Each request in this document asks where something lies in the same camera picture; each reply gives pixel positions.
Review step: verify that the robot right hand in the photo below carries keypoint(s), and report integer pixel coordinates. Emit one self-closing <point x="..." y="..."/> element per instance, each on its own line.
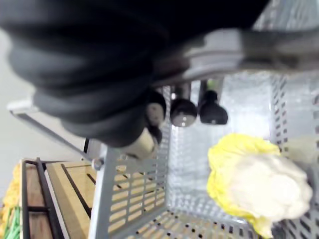
<point x="87" y="62"/>

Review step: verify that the grey plastic shopping basket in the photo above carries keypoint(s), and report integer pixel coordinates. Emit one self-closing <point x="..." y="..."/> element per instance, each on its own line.
<point x="99" y="194"/>

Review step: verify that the yellow napa cabbage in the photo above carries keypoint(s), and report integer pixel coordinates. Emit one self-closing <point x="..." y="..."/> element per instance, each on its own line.
<point x="261" y="189"/>
<point x="10" y="194"/>

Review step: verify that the wooden produce stand black frame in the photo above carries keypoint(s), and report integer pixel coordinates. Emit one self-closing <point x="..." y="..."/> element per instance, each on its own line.
<point x="72" y="189"/>

